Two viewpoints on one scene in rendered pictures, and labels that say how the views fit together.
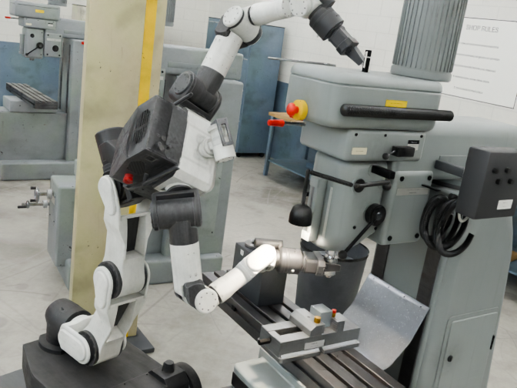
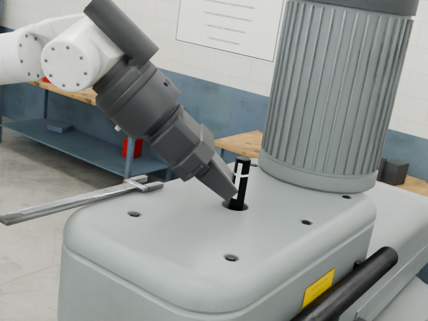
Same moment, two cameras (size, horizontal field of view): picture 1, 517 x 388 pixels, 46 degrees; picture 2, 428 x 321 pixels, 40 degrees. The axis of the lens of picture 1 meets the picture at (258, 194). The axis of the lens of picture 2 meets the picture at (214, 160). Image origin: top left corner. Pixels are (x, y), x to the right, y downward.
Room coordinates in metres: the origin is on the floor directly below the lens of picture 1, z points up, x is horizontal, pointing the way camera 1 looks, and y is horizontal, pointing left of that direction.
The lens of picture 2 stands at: (1.28, 0.04, 2.18)
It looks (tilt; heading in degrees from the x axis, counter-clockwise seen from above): 17 degrees down; 338
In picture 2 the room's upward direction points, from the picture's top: 9 degrees clockwise
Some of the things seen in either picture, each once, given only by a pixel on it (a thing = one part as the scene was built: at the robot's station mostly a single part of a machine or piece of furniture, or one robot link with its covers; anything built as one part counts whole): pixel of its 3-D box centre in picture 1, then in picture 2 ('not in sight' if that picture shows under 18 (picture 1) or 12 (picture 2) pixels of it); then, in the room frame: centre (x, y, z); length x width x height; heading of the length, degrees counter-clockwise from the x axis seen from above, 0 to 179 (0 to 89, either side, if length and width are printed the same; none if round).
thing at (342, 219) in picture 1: (342, 199); not in sight; (1.95, -0.28, 1.47); 0.21 x 0.19 x 0.32; 35
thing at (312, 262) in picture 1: (303, 262); not in sight; (1.94, -0.18, 1.24); 0.13 x 0.12 x 0.10; 10
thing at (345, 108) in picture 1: (399, 112); (328, 304); (1.85, -0.39, 1.79); 0.45 x 0.04 x 0.04; 125
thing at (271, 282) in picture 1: (258, 270); not in sight; (2.29, -0.05, 1.04); 0.22 x 0.12 x 0.20; 34
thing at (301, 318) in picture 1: (306, 322); not in sight; (1.92, -0.23, 1.03); 0.12 x 0.06 x 0.04; 34
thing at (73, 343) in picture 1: (92, 338); not in sight; (2.21, 0.58, 0.68); 0.21 x 0.20 x 0.13; 51
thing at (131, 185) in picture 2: (301, 61); (87, 198); (1.96, -0.08, 1.89); 0.24 x 0.04 x 0.01; 123
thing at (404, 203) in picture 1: (384, 198); not in sight; (2.06, -0.44, 1.47); 0.24 x 0.19 x 0.26; 35
